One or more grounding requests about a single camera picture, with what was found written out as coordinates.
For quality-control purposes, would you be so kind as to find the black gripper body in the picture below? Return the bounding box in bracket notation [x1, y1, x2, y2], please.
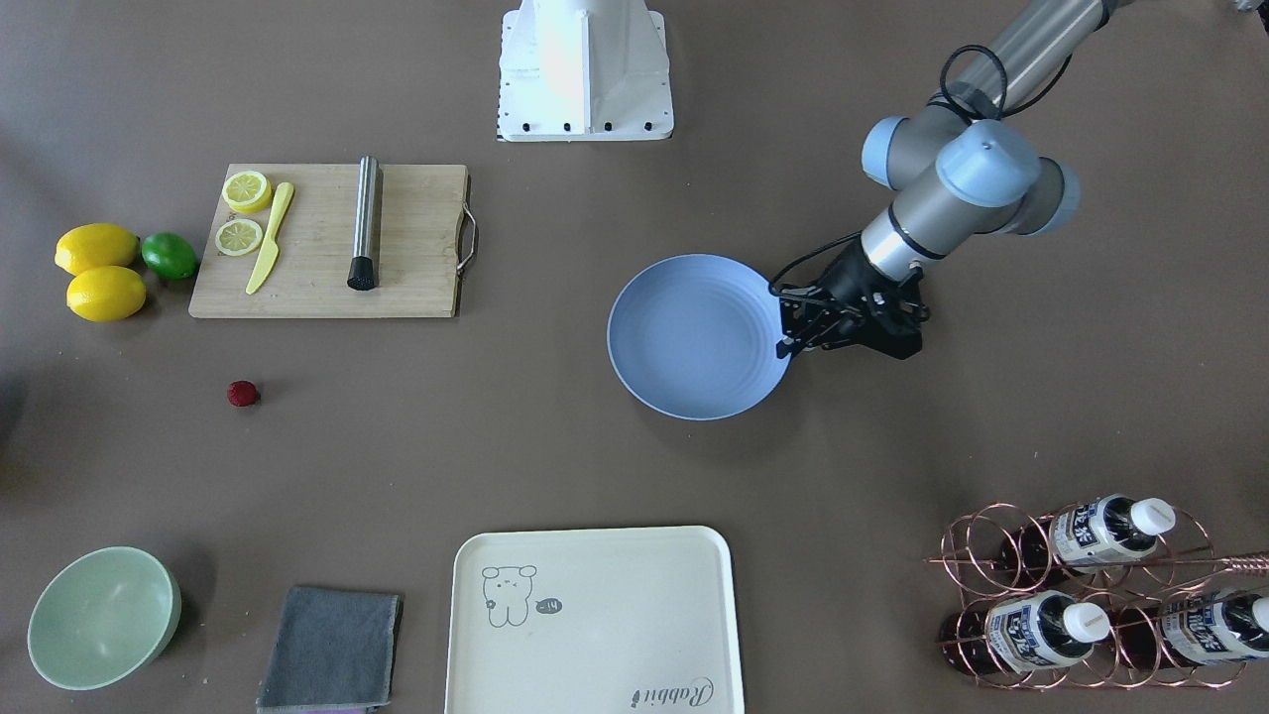
[774, 241, 930, 360]

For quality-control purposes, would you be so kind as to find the blue round plate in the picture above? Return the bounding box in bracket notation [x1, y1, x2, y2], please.
[607, 254, 791, 420]

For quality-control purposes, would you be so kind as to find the small red strawberry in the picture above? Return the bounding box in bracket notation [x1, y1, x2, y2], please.
[226, 380, 260, 408]

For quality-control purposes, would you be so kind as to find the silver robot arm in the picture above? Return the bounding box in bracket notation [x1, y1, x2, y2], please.
[766, 1, 1121, 360]

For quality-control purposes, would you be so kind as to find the cream rabbit tray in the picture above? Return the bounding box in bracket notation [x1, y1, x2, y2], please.
[444, 526, 747, 713]

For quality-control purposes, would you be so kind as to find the dark drink bottle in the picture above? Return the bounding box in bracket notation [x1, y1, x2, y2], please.
[937, 588, 1110, 676]
[997, 495, 1178, 588]
[1110, 588, 1268, 670]

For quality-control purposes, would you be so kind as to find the wooden cutting board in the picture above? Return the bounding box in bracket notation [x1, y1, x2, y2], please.
[187, 164, 470, 320]

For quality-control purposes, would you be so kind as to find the steel muddler black tip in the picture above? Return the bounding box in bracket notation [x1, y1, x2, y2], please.
[346, 155, 382, 290]

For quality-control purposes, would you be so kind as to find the yellow plastic knife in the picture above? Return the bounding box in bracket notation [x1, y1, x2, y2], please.
[245, 181, 294, 295]

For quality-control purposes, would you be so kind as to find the grey folded cloth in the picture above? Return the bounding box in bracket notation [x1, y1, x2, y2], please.
[258, 586, 401, 713]

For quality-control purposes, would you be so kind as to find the lemon half slice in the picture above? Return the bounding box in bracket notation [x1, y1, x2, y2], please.
[221, 169, 274, 216]
[213, 218, 264, 257]

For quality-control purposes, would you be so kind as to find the green lime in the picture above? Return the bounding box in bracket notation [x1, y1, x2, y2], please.
[140, 232, 199, 282]

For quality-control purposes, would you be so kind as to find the yellow lemon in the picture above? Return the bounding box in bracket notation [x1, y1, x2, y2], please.
[55, 222, 140, 276]
[66, 266, 147, 322]

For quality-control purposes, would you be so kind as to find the green bowl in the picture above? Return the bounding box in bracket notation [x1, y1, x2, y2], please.
[27, 547, 181, 691]

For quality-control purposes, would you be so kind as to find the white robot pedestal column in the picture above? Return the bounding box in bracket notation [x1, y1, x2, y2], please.
[496, 1, 675, 142]

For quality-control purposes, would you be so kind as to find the copper wire bottle rack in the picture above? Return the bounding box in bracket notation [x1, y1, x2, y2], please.
[928, 503, 1268, 691]

